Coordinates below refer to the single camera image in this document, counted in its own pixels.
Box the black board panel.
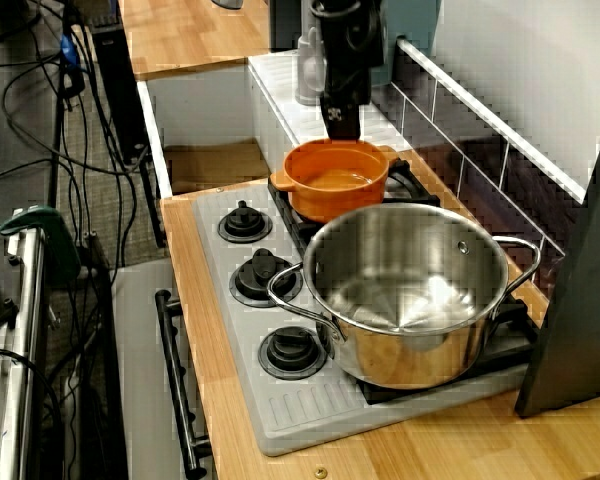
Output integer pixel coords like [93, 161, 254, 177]
[514, 87, 600, 419]

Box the stainless steel cooking pot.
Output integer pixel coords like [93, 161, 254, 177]
[266, 202, 542, 391]

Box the wooden kitchen countertop board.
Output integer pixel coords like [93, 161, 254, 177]
[159, 149, 600, 480]

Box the black cable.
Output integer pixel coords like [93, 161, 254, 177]
[0, 347, 64, 451]
[0, 158, 56, 186]

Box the black tower box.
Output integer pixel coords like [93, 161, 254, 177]
[88, 22, 150, 166]

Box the black stove knob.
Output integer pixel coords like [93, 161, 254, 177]
[217, 200, 274, 245]
[257, 325, 329, 382]
[228, 248, 304, 309]

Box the brown cardboard sheet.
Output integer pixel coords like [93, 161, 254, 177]
[163, 142, 274, 196]

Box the white toy sink basin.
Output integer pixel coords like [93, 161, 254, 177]
[137, 49, 411, 201]

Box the clear plastic bottle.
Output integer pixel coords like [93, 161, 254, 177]
[294, 0, 326, 106]

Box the black oven door handle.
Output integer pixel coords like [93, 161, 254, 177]
[154, 288, 214, 476]

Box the grey toy stove plate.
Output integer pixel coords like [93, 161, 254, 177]
[190, 184, 531, 457]

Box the white toy oven cabinet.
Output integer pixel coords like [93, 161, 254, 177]
[112, 259, 216, 480]

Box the aluminium frame rail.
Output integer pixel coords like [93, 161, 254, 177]
[0, 214, 49, 480]

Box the dark tile backsplash panel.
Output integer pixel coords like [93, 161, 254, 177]
[389, 37, 591, 296]

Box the black burner grate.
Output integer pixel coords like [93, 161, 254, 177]
[266, 155, 441, 251]
[359, 294, 539, 406]

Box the blue handled clamp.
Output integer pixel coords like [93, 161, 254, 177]
[58, 29, 87, 112]

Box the black vertical pole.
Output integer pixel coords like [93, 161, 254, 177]
[46, 99, 67, 211]

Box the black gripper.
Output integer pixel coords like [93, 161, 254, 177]
[321, 9, 387, 142]

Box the orange plastic toy pot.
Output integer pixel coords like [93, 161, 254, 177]
[269, 138, 400, 225]

